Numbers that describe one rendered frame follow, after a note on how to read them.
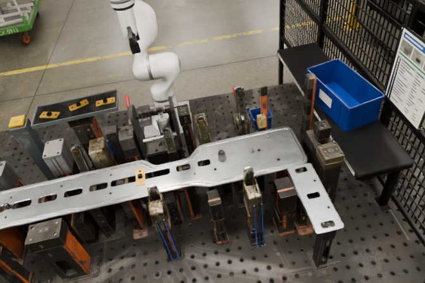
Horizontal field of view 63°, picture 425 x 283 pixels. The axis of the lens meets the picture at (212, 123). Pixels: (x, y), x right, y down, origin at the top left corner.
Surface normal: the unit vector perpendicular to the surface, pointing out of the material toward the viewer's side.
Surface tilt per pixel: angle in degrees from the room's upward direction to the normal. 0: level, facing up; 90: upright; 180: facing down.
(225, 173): 0
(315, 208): 0
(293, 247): 0
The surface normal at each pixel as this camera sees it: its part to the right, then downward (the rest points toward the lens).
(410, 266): -0.12, -0.72
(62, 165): 0.19, 0.66
